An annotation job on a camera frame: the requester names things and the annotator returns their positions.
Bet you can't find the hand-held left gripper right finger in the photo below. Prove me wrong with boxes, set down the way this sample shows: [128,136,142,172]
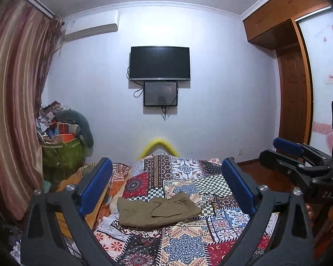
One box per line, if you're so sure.
[221,157,314,266]

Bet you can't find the white curtain rail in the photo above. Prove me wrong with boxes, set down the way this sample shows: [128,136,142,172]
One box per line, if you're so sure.
[12,0,56,17]

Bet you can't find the grey pillow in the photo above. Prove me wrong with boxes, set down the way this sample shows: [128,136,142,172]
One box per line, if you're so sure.
[55,110,94,147]

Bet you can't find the black wall television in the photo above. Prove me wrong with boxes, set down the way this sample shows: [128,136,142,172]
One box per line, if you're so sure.
[129,46,191,81]

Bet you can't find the patchwork printed blanket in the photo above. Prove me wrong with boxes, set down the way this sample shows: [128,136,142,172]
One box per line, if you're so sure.
[55,152,281,266]

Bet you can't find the striped brown curtain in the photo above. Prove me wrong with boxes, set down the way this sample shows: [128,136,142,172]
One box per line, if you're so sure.
[0,0,64,222]

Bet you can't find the pile of clutter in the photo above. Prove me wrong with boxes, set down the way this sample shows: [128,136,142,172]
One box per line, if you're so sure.
[36,101,81,145]

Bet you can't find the orange striped blanket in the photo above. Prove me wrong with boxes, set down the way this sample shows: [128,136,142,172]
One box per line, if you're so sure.
[80,162,131,197]

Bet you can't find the wooden overhead cabinet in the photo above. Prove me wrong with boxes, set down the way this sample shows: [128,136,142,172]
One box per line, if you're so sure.
[243,0,332,51]

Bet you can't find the white wardrobe sliding door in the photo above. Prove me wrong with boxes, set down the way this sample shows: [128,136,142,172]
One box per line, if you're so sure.
[298,7,333,158]

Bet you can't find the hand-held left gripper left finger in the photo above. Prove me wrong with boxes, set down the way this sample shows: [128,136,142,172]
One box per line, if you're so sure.
[20,157,120,266]

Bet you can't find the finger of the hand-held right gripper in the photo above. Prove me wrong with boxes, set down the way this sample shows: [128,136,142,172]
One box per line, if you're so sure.
[273,138,333,170]
[259,150,332,187]

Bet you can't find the white air conditioner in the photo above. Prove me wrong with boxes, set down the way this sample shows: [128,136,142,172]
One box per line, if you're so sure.
[64,10,120,43]

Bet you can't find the yellow pillow at bed head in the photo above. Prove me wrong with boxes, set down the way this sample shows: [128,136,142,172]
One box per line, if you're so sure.
[139,137,179,160]

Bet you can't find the olive green pants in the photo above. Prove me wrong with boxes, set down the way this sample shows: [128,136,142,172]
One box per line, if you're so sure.
[117,192,202,227]

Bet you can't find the small wall monitor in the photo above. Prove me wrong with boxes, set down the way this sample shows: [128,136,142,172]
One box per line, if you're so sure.
[143,81,178,107]

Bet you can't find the colourful striped cloth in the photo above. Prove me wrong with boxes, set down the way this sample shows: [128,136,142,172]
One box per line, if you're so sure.
[54,122,81,145]

